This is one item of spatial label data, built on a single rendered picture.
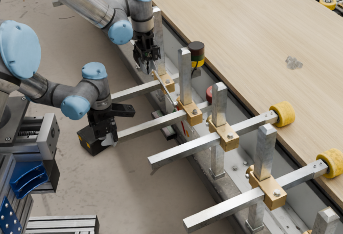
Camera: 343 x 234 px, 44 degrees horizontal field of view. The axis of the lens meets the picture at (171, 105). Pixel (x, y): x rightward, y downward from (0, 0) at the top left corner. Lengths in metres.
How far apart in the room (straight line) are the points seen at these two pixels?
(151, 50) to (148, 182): 1.16
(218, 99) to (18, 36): 0.65
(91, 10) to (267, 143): 0.61
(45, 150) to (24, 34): 0.58
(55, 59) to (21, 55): 2.65
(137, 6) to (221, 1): 0.89
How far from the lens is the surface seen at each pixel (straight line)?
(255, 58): 1.82
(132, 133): 1.55
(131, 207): 2.40
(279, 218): 1.61
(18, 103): 1.51
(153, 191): 2.45
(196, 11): 2.15
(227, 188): 1.57
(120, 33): 1.28
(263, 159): 1.18
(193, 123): 1.60
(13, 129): 1.41
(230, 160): 1.76
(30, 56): 0.96
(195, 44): 1.51
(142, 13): 1.43
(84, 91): 1.29
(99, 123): 1.45
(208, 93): 1.62
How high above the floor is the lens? 1.95
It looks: 41 degrees down
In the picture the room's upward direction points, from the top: 4 degrees counter-clockwise
